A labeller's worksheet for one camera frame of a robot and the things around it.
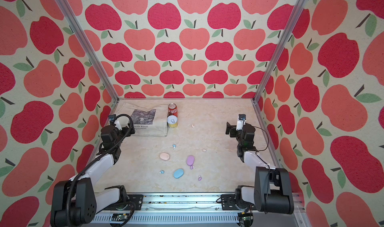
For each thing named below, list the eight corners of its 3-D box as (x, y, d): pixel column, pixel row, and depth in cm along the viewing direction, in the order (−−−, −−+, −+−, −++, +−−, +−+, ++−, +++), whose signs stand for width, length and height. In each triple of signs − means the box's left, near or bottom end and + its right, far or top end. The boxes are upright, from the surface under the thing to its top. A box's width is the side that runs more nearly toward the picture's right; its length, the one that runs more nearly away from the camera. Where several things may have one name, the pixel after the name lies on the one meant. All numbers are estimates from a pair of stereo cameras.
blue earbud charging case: (173, 178, 84) (173, 177, 82) (174, 170, 87) (174, 168, 85) (183, 178, 84) (183, 177, 83) (183, 170, 87) (183, 168, 85)
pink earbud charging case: (159, 160, 91) (159, 159, 89) (160, 154, 94) (160, 152, 92) (169, 160, 91) (169, 159, 89) (170, 154, 94) (169, 152, 92)
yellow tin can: (167, 129, 105) (166, 124, 101) (168, 120, 110) (167, 115, 106) (177, 129, 105) (176, 124, 101) (178, 120, 111) (177, 115, 106)
